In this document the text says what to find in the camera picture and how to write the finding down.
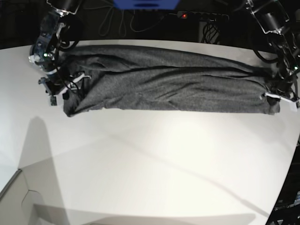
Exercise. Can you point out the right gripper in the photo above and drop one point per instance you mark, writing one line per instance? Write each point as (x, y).
(72, 84)

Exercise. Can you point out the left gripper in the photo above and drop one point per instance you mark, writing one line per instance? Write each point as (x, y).
(273, 97)

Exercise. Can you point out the grey t-shirt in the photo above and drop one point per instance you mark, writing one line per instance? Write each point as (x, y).
(147, 78)

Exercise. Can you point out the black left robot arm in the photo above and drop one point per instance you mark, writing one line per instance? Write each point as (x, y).
(274, 22)

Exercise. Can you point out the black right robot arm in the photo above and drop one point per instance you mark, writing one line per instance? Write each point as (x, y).
(46, 50)

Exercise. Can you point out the blue box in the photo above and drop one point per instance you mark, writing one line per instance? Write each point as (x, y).
(146, 4)

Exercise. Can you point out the white power strip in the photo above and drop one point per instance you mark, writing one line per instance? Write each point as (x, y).
(202, 16)

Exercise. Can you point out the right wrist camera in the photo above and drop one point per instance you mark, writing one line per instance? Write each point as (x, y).
(53, 101)

